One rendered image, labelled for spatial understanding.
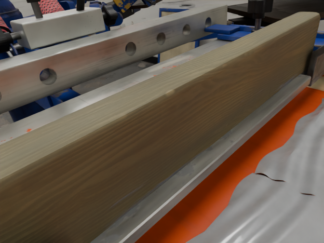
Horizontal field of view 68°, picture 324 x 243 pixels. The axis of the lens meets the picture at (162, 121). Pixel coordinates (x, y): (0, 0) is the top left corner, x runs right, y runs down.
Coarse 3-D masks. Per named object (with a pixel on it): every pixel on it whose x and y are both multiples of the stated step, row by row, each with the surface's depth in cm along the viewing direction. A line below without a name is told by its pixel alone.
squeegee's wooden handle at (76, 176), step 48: (240, 48) 19; (288, 48) 24; (144, 96) 14; (192, 96) 16; (240, 96) 20; (48, 144) 10; (96, 144) 12; (144, 144) 14; (192, 144) 18; (0, 192) 9; (48, 192) 11; (96, 192) 13; (144, 192) 15; (0, 240) 10; (48, 240) 11
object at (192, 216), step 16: (208, 176) 22; (224, 176) 22; (240, 176) 22; (192, 192) 21; (208, 192) 21; (224, 192) 20; (176, 208) 20; (192, 208) 19; (208, 208) 19; (224, 208) 19; (160, 224) 18; (176, 224) 18; (192, 224) 18; (208, 224) 18; (144, 240) 17; (160, 240) 17; (176, 240) 17
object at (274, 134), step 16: (304, 96) 33; (320, 96) 32; (288, 112) 30; (304, 112) 29; (272, 128) 27; (288, 128) 27; (256, 144) 25; (272, 144) 25; (240, 160) 24; (256, 160) 23
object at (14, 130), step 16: (208, 48) 44; (160, 64) 39; (176, 64) 38; (128, 80) 35; (144, 80) 34; (80, 96) 31; (96, 96) 31; (48, 112) 28; (64, 112) 28; (0, 128) 26; (16, 128) 26; (32, 128) 26; (0, 144) 24
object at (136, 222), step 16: (304, 80) 28; (272, 96) 25; (288, 96) 25; (256, 112) 23; (272, 112) 23; (240, 128) 21; (256, 128) 22; (224, 144) 20; (240, 144) 20; (208, 160) 18; (224, 160) 19; (176, 176) 17; (192, 176) 17; (160, 192) 16; (176, 192) 16; (144, 208) 15; (160, 208) 15; (128, 224) 14; (144, 224) 14; (96, 240) 14; (112, 240) 13; (128, 240) 14
